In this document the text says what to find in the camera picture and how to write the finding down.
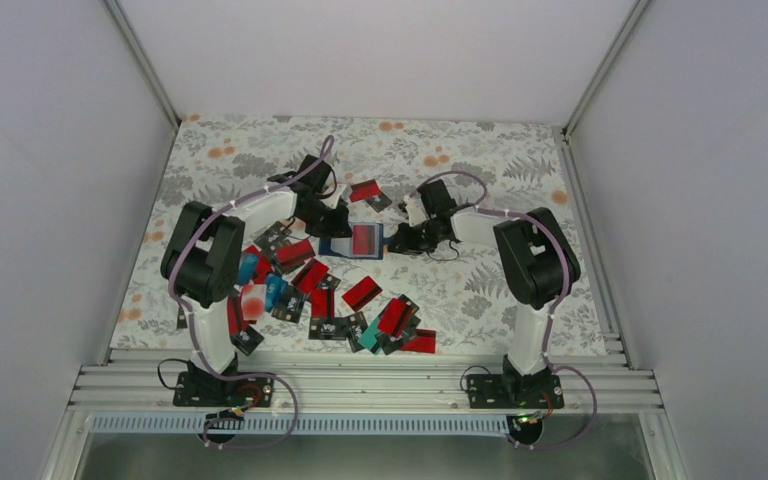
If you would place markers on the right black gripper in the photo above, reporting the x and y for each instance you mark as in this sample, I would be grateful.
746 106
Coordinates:
403 240

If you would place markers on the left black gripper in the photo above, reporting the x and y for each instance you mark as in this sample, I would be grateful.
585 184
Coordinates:
339 226

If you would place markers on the red card front edge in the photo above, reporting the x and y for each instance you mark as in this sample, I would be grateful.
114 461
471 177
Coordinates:
366 240

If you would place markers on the blue card holder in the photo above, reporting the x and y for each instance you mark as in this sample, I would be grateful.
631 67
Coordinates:
341 247

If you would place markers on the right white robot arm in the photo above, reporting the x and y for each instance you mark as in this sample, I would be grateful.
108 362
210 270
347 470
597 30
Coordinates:
538 263

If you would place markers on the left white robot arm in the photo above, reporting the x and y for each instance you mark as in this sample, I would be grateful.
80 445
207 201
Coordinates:
203 255

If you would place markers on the red black stripe card far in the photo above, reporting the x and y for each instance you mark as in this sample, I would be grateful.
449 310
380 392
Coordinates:
364 190

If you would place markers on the red card left cluster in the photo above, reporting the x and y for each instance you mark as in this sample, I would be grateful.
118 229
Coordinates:
310 276

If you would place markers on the red card cluster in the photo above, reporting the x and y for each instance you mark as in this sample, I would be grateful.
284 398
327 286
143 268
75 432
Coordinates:
395 316
310 276

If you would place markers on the blue card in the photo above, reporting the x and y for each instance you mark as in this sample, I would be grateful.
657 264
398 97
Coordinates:
275 285

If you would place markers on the red card centre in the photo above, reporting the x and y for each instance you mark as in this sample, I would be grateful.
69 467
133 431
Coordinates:
361 294

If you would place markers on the white red spot card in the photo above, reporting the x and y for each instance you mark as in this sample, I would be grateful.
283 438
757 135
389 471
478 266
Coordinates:
253 302

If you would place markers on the black VIP card front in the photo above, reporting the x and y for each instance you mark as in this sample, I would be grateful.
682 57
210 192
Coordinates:
328 328

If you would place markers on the red card right cluster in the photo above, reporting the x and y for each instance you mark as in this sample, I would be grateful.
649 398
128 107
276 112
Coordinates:
395 316

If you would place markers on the teal card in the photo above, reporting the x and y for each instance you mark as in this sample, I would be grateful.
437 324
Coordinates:
369 338

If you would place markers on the red card front right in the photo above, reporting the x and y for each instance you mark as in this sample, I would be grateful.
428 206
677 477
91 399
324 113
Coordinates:
421 341

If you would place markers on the black card near base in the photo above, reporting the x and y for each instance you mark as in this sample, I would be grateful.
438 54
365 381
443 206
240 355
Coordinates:
247 340

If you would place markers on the floral table mat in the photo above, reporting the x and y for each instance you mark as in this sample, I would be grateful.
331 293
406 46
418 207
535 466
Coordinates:
460 290

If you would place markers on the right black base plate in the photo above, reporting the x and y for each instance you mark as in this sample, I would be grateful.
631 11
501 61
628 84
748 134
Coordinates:
498 391

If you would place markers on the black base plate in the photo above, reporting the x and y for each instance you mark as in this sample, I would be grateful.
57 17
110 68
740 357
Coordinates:
199 389
498 391

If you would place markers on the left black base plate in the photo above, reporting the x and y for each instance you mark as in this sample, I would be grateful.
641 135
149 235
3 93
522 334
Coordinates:
199 389

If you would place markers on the aluminium rail frame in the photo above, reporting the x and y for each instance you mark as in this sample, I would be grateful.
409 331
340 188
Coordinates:
361 382

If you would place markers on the grey perforated cable duct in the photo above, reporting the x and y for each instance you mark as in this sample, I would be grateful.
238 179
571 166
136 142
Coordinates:
306 424

